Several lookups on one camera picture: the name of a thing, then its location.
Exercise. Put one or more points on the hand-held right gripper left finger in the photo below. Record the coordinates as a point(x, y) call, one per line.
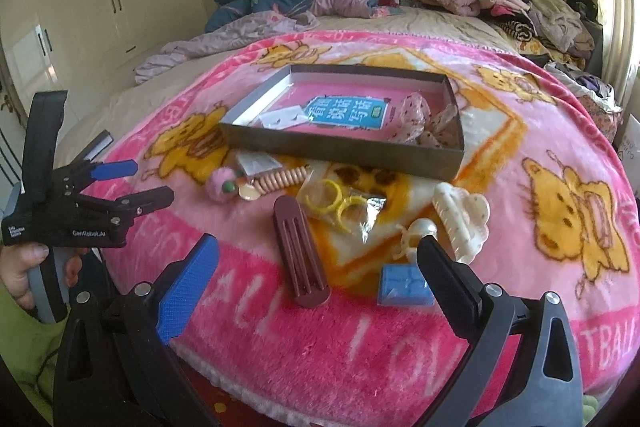
point(184, 294)

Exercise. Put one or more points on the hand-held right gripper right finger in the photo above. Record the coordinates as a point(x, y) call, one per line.
point(442, 279)

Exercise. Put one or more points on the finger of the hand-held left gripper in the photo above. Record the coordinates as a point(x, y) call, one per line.
point(117, 169)
point(145, 199)

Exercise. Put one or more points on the small clear blue packet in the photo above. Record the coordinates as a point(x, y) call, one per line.
point(400, 287)

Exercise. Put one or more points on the pearl hair clip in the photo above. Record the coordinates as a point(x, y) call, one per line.
point(422, 228)

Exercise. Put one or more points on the white claw hair clip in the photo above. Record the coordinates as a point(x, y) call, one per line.
point(460, 217)

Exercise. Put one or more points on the bagged yellow hoop earrings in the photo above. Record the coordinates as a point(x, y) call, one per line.
point(327, 196)

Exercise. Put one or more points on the shallow cardboard box pink bottom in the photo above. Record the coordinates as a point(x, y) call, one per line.
point(325, 153)

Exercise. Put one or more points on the person's left forearm green sleeve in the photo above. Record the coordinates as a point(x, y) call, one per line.
point(22, 347)

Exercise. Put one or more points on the person's left hand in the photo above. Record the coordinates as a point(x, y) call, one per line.
point(20, 264)

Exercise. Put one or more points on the small gold round disc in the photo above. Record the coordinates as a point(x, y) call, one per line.
point(248, 193)

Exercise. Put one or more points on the small clear plastic bag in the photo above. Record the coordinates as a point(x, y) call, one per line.
point(257, 163)

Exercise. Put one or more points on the long brown hair clip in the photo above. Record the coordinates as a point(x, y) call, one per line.
point(300, 252)

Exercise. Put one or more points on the pink printed bear blanket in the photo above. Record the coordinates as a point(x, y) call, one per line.
point(300, 347)

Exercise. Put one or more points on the small clear bag white card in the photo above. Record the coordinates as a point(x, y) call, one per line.
point(282, 119)

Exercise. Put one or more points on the lilac bed sheet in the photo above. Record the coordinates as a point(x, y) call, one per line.
point(220, 37)

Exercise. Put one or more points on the dark purple clothes heap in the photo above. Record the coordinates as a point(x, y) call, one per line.
point(590, 92)

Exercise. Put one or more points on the beige bed cover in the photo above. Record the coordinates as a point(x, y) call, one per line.
point(390, 24)

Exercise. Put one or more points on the pile of mixed clothes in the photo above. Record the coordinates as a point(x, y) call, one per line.
point(545, 14)

